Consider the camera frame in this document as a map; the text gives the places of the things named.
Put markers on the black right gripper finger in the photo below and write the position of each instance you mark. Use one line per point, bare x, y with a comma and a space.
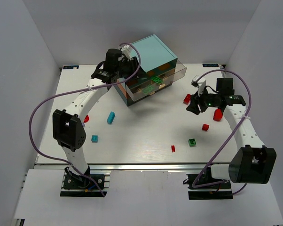
194, 100
194, 109

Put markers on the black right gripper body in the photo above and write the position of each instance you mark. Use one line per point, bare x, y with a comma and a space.
200, 103

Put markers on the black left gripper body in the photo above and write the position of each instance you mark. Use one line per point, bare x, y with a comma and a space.
131, 66

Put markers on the red long lego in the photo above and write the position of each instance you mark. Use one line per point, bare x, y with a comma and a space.
187, 99

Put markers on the transparent brown top drawer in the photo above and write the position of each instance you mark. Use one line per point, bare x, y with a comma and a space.
148, 83

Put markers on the green square lego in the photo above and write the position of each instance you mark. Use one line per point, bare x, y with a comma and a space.
192, 142
148, 89

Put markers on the green long lego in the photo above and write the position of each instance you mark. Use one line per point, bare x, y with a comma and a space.
156, 79

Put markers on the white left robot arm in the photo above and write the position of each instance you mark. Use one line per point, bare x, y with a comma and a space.
68, 128

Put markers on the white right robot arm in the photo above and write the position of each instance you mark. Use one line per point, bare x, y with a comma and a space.
253, 162

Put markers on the red rounded lego right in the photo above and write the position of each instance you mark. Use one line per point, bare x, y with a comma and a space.
218, 115

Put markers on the red rounded lego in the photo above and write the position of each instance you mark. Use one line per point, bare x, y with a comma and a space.
86, 119
218, 115

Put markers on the red square lego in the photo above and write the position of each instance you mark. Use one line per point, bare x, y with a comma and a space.
205, 127

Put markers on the teal drawer cabinet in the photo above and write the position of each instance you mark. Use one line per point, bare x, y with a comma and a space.
153, 53

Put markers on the right blue label sticker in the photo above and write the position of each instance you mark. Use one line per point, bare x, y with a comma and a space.
210, 65

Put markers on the blue label sticker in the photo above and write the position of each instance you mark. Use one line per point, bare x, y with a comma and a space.
210, 65
70, 67

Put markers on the small red lego piece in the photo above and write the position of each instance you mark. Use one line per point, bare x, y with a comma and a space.
173, 148

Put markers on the long teal lego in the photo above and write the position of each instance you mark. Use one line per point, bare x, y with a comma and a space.
111, 118

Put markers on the left blue label sticker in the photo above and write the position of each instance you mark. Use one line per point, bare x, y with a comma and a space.
70, 67

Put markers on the red rounded lego left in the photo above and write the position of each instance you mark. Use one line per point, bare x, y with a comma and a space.
86, 119

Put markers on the teal square lego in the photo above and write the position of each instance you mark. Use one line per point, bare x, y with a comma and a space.
94, 138

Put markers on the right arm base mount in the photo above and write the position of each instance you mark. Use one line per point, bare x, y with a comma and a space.
215, 192

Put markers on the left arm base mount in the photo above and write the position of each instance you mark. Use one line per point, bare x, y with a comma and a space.
77, 186

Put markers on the aluminium table front rail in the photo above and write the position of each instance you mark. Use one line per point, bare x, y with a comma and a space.
147, 166

